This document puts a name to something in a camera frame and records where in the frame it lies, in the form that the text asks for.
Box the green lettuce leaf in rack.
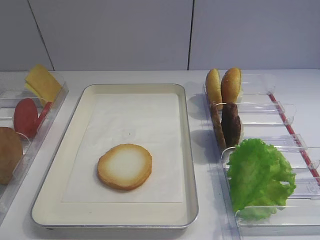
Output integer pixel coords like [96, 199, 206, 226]
[227, 138, 296, 221]

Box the toasted bread slice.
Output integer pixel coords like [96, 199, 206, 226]
[97, 143, 152, 191]

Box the white paper liner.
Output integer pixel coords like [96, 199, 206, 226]
[62, 93, 183, 203]

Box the yellow cheese slice front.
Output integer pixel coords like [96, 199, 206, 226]
[25, 64, 62, 103]

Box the clear left ingredient rack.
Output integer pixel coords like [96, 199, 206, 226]
[0, 71, 69, 217]

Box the red tomato slice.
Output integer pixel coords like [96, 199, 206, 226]
[35, 101, 53, 130]
[13, 98, 38, 139]

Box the red tomato slice left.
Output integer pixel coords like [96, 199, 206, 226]
[13, 98, 38, 139]

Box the golden bun slice left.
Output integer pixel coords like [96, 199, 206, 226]
[205, 68, 223, 111]

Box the yellow cheese slice back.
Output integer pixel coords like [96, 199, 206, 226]
[24, 82, 47, 107]

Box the brown bun left rack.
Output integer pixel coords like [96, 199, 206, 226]
[0, 127, 23, 185]

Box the thin brown meat patty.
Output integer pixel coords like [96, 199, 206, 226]
[210, 101, 227, 153]

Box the clear ingredient rack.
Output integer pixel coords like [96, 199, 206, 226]
[203, 74, 320, 240]
[0, 71, 69, 217]

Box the yellow cheese slice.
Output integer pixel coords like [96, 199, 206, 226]
[25, 64, 62, 103]
[24, 82, 47, 107]

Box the dark brown meat patty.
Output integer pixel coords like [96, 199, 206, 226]
[221, 102, 242, 148]

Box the golden bun slice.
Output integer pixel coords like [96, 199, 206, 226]
[220, 67, 242, 103]
[205, 68, 223, 111]

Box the red tomato slice right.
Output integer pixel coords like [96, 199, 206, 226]
[35, 101, 53, 130]

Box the cream metal tray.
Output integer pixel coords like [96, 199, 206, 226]
[31, 83, 199, 229]

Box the golden bun slice right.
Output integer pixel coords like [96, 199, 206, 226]
[220, 67, 242, 103]

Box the clear right ingredient rack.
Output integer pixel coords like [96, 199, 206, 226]
[203, 74, 320, 240]

